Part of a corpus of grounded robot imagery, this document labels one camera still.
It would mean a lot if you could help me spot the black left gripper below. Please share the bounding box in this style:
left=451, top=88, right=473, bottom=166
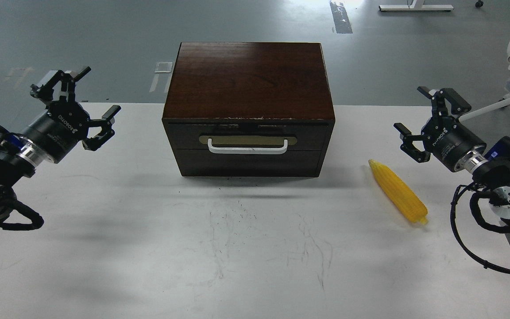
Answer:
left=20, top=66, right=121, bottom=163

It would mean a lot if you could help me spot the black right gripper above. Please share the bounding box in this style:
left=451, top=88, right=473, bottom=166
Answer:
left=394, top=86, right=487, bottom=172

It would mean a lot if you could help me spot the yellow corn cob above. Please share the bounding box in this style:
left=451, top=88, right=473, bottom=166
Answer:
left=368, top=159, right=428, bottom=226

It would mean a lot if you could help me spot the dark wooden drawer front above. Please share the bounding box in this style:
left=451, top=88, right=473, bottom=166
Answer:
left=164, top=123, right=332, bottom=151

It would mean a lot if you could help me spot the white drawer handle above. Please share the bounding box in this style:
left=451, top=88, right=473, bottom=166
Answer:
left=207, top=138, right=289, bottom=154

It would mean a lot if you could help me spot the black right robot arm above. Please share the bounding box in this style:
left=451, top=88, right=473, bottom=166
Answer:
left=394, top=86, right=510, bottom=274

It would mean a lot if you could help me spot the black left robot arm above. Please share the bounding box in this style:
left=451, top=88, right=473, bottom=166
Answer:
left=0, top=66, right=121, bottom=231

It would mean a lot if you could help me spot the dark wooden drawer cabinet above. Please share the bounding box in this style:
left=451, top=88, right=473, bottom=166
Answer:
left=162, top=42, right=335, bottom=178

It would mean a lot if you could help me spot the white table base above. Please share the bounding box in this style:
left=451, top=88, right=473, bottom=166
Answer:
left=378, top=0, right=454, bottom=12

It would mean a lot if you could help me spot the black tape strip on floor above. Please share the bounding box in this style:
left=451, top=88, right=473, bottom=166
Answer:
left=328, top=0, right=353, bottom=34

